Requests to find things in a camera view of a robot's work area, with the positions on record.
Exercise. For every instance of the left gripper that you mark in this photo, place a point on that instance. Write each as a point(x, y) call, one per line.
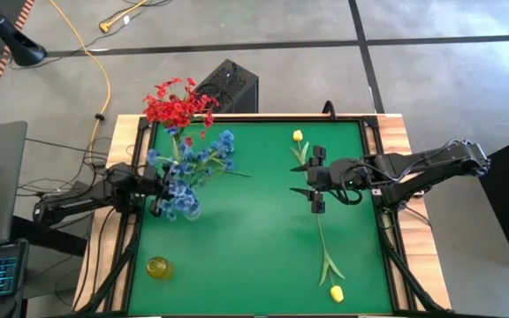
point(156, 190)

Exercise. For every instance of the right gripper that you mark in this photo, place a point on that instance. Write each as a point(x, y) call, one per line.
point(338, 176)

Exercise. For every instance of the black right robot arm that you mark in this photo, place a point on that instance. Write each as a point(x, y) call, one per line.
point(435, 161)

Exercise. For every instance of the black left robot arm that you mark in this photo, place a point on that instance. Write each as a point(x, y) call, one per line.
point(82, 201)

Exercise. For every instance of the yellow glass vase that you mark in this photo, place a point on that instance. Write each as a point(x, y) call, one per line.
point(158, 268)

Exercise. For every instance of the green table mat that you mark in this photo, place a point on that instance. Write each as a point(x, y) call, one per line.
point(254, 247)

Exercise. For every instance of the black computer tower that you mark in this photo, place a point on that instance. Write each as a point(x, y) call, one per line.
point(232, 86)

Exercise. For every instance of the grey cart top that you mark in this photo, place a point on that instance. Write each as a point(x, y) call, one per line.
point(2, 190)

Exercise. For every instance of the black stand pole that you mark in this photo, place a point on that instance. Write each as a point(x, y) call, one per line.
point(25, 50)

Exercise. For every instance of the black table frame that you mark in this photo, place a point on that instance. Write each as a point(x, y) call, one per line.
point(259, 118)

